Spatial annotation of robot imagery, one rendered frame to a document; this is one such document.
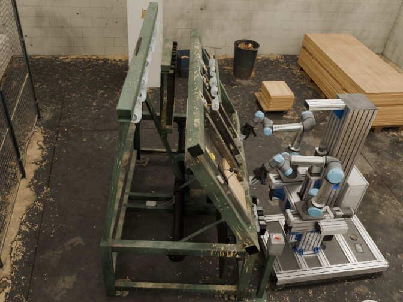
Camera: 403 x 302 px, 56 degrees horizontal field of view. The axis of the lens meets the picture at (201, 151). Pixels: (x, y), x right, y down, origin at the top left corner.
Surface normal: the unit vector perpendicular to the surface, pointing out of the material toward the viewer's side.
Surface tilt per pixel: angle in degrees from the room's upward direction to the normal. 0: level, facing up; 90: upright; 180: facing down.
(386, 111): 90
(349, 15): 90
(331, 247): 0
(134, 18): 90
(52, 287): 0
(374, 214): 0
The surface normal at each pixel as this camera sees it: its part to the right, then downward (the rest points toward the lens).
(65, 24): 0.18, 0.62
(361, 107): 0.08, -0.78
